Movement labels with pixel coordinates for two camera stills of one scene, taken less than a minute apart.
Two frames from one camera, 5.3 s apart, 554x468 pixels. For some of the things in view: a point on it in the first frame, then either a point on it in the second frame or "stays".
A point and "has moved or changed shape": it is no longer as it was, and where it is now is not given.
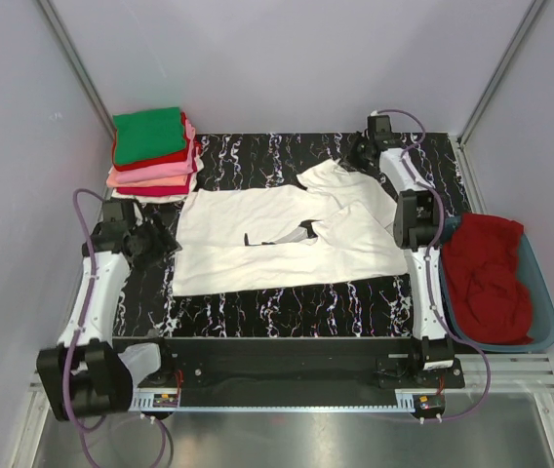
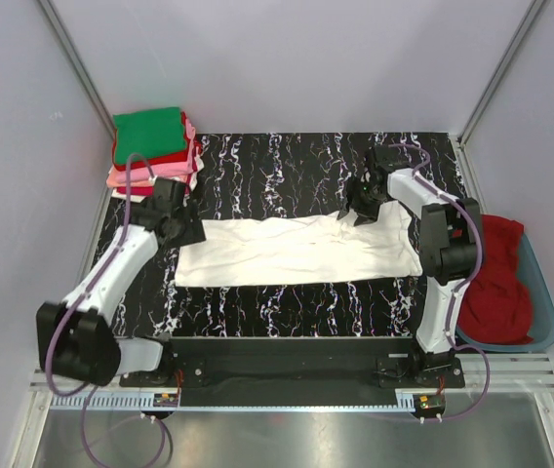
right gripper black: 350,161 → 365,214
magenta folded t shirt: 157,190 stays
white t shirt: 354,236 has moved or changed shape
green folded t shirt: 144,134 stays
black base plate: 299,366 stays
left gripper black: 164,243 → 194,232
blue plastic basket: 544,319 stays
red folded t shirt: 121,167 stays
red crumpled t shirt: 489,303 stays
